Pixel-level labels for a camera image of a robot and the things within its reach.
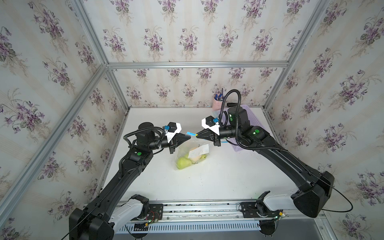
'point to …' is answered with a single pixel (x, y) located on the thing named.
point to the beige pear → (195, 159)
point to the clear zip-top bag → (192, 151)
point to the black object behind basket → (229, 104)
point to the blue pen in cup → (220, 95)
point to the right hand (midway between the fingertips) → (201, 133)
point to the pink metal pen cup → (216, 105)
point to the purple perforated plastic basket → (254, 121)
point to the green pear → (182, 162)
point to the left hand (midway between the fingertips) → (189, 138)
